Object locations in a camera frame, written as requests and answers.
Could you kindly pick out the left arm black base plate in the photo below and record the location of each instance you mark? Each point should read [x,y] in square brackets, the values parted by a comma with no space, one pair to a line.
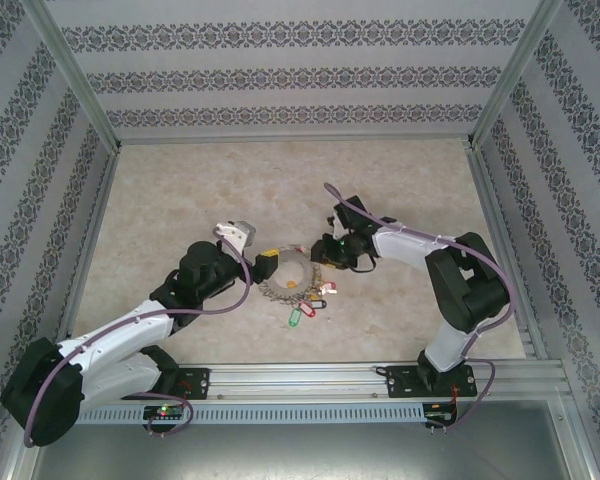
[200,382]

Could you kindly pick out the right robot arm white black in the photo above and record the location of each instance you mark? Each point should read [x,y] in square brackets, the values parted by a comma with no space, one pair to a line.
[470,280]

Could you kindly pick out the left aluminium corner post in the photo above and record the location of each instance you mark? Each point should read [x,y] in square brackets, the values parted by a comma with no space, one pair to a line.
[75,75]

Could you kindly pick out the aluminium side rail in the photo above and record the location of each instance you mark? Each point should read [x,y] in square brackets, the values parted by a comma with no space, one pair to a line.
[500,200]
[87,225]

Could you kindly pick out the aluminium corner post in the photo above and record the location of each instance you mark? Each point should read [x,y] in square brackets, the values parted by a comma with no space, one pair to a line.
[510,75]
[75,75]

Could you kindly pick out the left aluminium side rail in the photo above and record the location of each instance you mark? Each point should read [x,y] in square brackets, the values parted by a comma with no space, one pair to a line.
[87,225]

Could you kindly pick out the right aluminium side rail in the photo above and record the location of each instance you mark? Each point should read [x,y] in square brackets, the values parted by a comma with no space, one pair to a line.
[500,200]

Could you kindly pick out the long aluminium base rail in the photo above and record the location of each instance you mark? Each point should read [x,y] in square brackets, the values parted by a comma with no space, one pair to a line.
[300,380]

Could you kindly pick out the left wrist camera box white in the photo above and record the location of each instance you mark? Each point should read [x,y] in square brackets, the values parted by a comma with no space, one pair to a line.
[240,232]

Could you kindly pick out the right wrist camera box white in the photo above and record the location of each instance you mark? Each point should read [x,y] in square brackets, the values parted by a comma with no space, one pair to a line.
[335,227]

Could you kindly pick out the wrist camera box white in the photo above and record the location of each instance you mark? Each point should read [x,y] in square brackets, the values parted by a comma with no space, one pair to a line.
[240,232]
[335,227]

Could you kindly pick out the right aluminium corner post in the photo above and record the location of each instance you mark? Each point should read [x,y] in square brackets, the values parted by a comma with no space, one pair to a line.
[510,75]

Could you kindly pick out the green key tag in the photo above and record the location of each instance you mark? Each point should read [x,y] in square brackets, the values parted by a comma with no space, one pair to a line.
[294,317]

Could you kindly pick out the red framed key tag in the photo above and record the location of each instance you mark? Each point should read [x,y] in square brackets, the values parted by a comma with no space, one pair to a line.
[330,287]

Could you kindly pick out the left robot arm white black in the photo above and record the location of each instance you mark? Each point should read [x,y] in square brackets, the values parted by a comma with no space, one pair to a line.
[115,325]

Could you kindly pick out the grey metal floor panel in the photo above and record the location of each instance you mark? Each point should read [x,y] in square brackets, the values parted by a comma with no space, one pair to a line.
[300,450]

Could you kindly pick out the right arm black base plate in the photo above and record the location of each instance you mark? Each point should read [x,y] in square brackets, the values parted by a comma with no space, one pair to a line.
[397,382]

